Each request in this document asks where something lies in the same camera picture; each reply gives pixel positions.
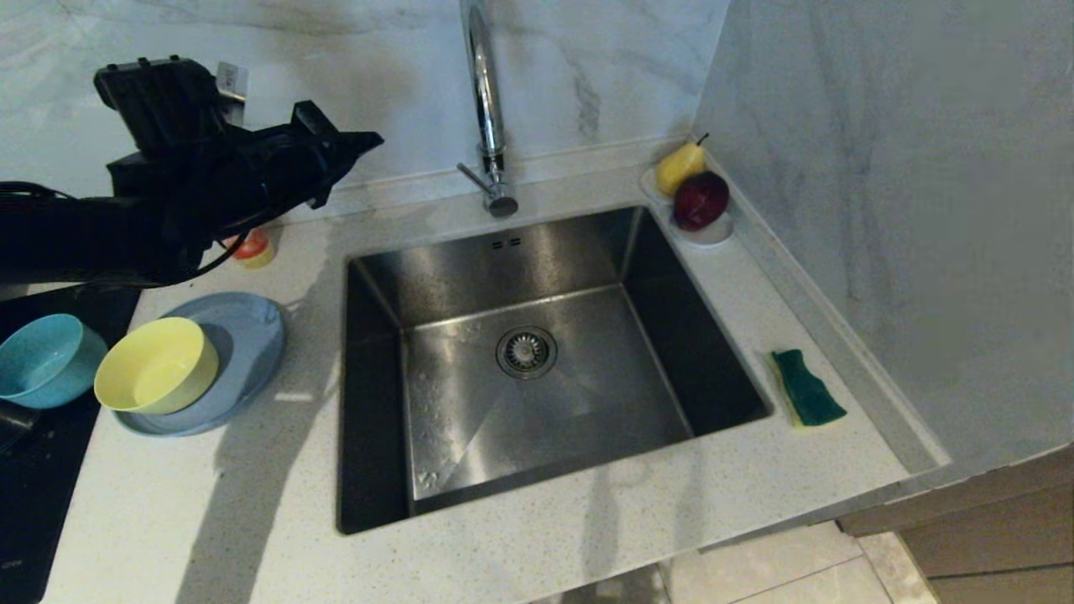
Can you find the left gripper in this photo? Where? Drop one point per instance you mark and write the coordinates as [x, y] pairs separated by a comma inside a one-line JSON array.
[[268, 168]]

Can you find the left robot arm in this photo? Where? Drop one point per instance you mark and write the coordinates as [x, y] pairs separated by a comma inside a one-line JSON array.
[[75, 231]]

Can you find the round sink drain strainer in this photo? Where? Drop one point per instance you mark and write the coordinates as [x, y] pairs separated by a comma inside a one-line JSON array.
[[527, 352]]

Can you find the stainless steel sink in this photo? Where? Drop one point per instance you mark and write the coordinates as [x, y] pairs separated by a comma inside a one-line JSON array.
[[537, 394]]

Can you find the green and yellow sponge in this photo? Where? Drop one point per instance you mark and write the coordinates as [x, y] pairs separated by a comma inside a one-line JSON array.
[[807, 390]]

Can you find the chrome faucet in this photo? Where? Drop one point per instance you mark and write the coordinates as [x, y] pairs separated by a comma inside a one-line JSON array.
[[487, 101]]

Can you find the small red and yellow cup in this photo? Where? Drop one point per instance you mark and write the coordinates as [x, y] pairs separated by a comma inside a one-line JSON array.
[[254, 250]]

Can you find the grey-blue plate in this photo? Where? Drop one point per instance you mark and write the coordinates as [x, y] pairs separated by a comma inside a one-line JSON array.
[[247, 344]]

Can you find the yellow bowl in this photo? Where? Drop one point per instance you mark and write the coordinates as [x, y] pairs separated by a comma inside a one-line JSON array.
[[155, 369]]

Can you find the yellow pear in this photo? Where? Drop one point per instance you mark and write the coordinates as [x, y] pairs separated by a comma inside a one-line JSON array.
[[675, 168]]

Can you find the dark red apple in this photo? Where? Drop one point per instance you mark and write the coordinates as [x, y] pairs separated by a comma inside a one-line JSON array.
[[701, 201]]

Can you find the small white plate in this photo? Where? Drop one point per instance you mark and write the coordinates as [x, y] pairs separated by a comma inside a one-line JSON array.
[[713, 233]]

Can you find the light blue bowl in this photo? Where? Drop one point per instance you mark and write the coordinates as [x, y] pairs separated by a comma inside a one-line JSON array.
[[42, 361]]

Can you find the black cooktop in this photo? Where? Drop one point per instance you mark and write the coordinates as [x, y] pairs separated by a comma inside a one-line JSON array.
[[42, 512]]

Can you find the wooden cabinet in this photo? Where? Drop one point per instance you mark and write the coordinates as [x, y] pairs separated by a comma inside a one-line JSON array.
[[990, 528]]

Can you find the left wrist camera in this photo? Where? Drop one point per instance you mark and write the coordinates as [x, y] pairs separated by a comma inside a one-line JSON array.
[[164, 101]]

